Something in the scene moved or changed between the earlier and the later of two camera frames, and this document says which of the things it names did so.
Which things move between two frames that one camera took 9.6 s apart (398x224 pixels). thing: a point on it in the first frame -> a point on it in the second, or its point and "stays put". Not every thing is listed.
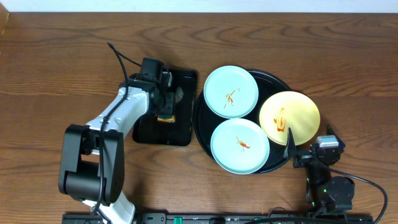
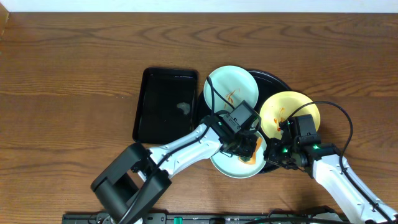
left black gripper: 168,104 -> 245,147
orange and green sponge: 166,117 -> 252,158
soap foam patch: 180,94 -> 185,106
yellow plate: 290,109 stays put
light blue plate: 231,92 stays put
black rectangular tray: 147,130 stays put
